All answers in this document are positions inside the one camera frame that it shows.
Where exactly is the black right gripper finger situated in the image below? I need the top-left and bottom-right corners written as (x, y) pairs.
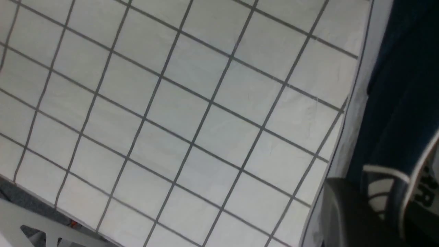
top-left (320, 178), bottom-right (407, 247)

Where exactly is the navy slip-on shoe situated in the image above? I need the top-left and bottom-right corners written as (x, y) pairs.
top-left (346, 0), bottom-right (438, 247)

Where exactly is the white grid tablecloth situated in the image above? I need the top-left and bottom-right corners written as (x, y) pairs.
top-left (1, 0), bottom-right (374, 247)

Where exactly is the grey metal frame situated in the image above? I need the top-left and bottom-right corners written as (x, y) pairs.
top-left (0, 200), bottom-right (116, 247)

